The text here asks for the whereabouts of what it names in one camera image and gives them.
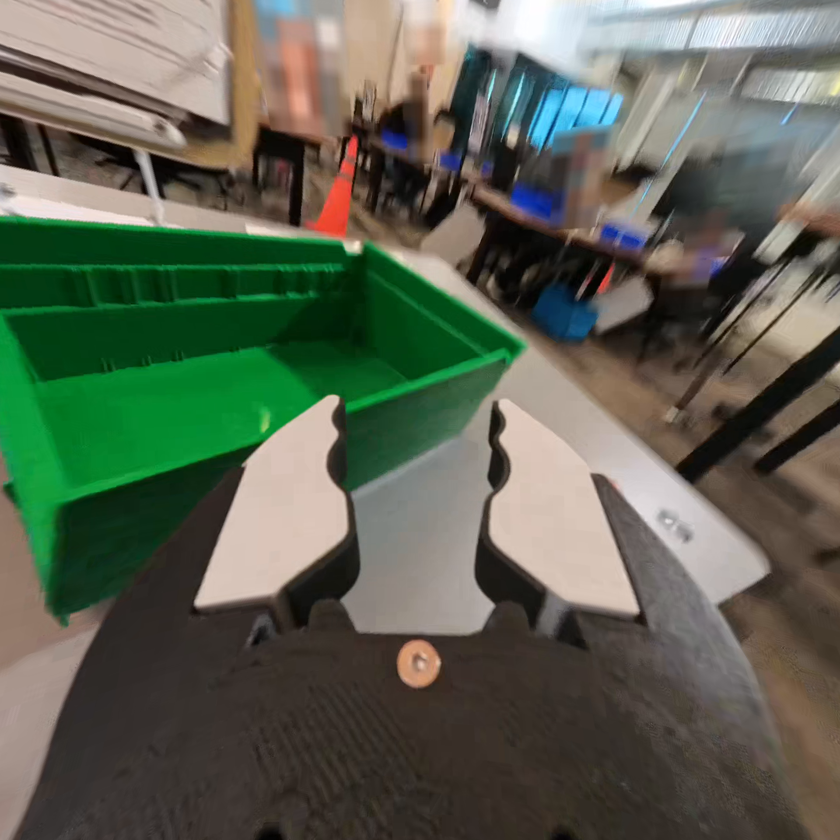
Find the long wooden table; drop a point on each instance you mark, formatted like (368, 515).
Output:
(525, 223)

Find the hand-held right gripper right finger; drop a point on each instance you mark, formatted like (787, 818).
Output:
(558, 531)

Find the green plastic bin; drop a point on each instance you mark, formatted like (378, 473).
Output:
(197, 407)

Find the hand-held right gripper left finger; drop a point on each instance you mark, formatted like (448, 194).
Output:
(275, 525)

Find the grey desk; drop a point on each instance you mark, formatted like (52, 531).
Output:
(590, 426)

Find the white document stand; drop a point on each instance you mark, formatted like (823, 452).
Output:
(98, 128)

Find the printed instruction sheet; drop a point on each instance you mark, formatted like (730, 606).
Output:
(131, 52)

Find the blue floor crate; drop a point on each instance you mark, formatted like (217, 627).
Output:
(564, 315)

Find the orange traffic cone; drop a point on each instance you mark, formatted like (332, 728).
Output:
(336, 203)

